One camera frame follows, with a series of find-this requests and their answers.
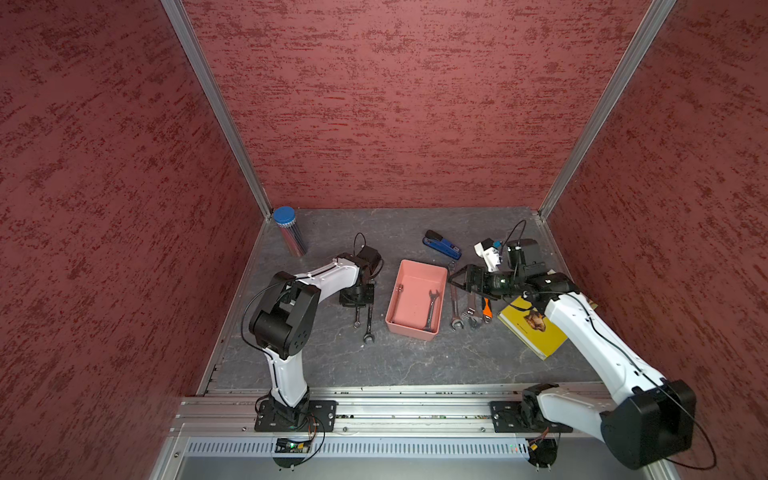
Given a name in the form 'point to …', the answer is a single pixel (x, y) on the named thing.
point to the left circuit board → (285, 445)
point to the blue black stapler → (435, 240)
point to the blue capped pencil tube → (285, 218)
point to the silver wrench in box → (429, 318)
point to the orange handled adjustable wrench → (487, 311)
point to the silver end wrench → (369, 335)
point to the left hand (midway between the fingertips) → (358, 308)
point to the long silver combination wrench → (455, 317)
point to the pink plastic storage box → (416, 302)
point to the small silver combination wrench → (357, 322)
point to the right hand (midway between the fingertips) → (456, 289)
